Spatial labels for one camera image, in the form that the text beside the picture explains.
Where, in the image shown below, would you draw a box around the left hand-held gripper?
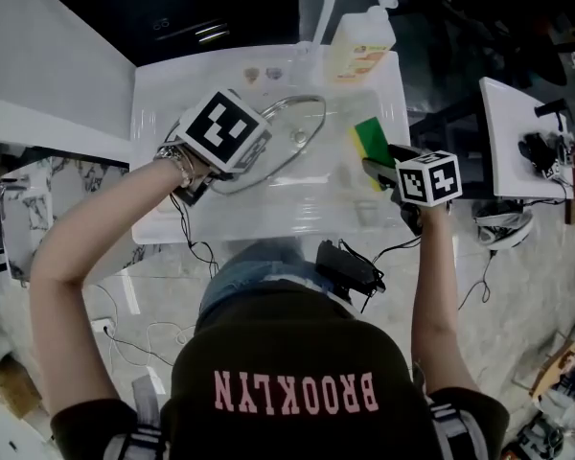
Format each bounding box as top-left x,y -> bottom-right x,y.
172,88 -> 273,208

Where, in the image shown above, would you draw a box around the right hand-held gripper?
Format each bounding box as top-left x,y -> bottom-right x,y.
362,144 -> 463,237

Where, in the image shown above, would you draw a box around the yellow green sponge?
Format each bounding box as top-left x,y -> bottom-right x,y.
348,116 -> 398,193

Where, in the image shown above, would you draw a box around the glass pot lid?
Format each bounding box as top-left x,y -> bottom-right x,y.
209,93 -> 328,196

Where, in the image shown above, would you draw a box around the person's right forearm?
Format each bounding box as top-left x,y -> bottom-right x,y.
409,198 -> 483,397

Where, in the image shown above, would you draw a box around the person's left forearm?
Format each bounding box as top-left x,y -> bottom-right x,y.
28,153 -> 207,301

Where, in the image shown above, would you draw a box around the black metal stand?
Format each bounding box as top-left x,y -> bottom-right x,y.
408,105 -> 490,200

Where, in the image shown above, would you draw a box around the white washboard sink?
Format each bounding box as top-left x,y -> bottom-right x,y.
130,44 -> 412,246

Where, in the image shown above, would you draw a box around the black battery pack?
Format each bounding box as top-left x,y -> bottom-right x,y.
314,239 -> 387,301

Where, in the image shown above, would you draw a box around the white side table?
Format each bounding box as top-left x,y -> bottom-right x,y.
478,77 -> 575,200

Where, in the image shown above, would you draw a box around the pale yellow pump bottle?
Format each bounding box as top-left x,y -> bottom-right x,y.
323,0 -> 399,85

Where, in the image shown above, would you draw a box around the person's blue jeans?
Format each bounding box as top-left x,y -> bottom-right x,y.
198,237 -> 327,320

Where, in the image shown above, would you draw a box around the white faucet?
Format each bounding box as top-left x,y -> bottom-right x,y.
291,0 -> 341,74

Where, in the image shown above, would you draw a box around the black faucet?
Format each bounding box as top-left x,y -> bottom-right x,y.
534,98 -> 569,119

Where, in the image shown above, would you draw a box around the white partition panel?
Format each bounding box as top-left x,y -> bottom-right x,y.
0,0 -> 140,162

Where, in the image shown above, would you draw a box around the person's dark t-shirt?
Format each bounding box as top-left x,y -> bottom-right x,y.
50,280 -> 512,460

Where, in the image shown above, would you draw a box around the marble pattern cabinet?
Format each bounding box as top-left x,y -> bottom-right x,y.
0,155 -> 130,282

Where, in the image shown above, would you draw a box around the white power strip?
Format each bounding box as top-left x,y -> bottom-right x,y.
89,317 -> 119,338

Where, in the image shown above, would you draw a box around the wooden board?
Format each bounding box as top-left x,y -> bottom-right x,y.
529,337 -> 575,397

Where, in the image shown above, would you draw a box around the cardboard box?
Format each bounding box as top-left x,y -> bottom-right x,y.
0,356 -> 42,419

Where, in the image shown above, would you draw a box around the pink beaded bracelet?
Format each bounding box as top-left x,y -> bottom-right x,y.
174,149 -> 196,189

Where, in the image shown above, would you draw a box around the silver bracelet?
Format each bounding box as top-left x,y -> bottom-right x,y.
153,144 -> 186,163

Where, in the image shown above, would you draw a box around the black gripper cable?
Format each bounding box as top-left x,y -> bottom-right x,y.
168,190 -> 220,280
371,234 -> 423,265

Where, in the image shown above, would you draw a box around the black device with cables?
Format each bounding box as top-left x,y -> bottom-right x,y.
517,131 -> 575,181

